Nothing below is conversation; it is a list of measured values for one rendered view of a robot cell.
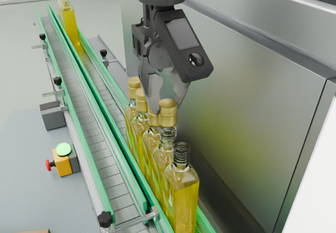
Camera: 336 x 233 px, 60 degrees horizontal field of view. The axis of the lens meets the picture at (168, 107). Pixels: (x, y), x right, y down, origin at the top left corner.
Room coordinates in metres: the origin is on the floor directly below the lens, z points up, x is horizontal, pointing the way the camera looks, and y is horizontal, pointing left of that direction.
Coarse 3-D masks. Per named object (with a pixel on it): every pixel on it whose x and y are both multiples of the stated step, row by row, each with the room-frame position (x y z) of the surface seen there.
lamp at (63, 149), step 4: (60, 144) 0.71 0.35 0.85; (64, 144) 0.71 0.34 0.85; (68, 144) 0.72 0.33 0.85; (56, 148) 0.70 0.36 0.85; (60, 148) 0.69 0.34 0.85; (64, 148) 0.70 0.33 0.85; (68, 148) 0.70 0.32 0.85; (60, 152) 0.69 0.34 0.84; (64, 152) 0.69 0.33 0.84; (68, 152) 0.70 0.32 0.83; (60, 156) 0.69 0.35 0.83; (64, 156) 0.69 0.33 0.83
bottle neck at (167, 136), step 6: (174, 126) 0.44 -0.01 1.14; (162, 132) 0.43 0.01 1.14; (168, 132) 0.42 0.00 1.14; (174, 132) 0.43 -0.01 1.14; (162, 138) 0.42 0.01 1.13; (168, 138) 0.42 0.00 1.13; (174, 138) 0.43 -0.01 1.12; (162, 144) 0.43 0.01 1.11; (168, 144) 0.42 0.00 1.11; (162, 150) 0.43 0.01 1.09; (168, 150) 0.42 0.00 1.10
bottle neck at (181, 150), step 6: (174, 144) 0.39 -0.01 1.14; (180, 144) 0.39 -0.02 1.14; (186, 144) 0.39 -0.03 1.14; (174, 150) 0.38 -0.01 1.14; (180, 150) 0.39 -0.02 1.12; (186, 150) 0.38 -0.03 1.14; (174, 156) 0.38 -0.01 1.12; (180, 156) 0.37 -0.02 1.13; (186, 156) 0.37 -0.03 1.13; (174, 162) 0.38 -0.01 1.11; (180, 162) 0.37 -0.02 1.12; (186, 162) 0.37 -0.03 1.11; (174, 168) 0.38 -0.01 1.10; (180, 168) 0.37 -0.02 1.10; (186, 168) 0.37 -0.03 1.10
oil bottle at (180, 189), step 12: (168, 168) 0.38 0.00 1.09; (192, 168) 0.38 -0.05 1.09; (168, 180) 0.37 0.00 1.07; (180, 180) 0.36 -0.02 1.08; (192, 180) 0.37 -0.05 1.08; (168, 192) 0.37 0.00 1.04; (180, 192) 0.35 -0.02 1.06; (192, 192) 0.37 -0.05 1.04; (168, 204) 0.37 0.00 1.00; (180, 204) 0.35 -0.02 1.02; (192, 204) 0.37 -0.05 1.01; (168, 216) 0.37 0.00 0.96; (180, 216) 0.35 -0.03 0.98; (192, 216) 0.37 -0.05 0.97; (180, 228) 0.35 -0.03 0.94; (192, 228) 0.37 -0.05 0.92
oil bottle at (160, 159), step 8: (160, 144) 0.45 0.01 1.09; (152, 152) 0.44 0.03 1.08; (160, 152) 0.43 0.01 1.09; (168, 152) 0.42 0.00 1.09; (152, 160) 0.44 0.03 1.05; (160, 160) 0.41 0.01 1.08; (168, 160) 0.41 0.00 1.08; (152, 168) 0.44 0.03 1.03; (160, 168) 0.40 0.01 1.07; (152, 176) 0.44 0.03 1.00; (160, 176) 0.40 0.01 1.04; (152, 184) 0.44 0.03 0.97; (160, 184) 0.40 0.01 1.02; (160, 192) 0.40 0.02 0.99; (160, 200) 0.41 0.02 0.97
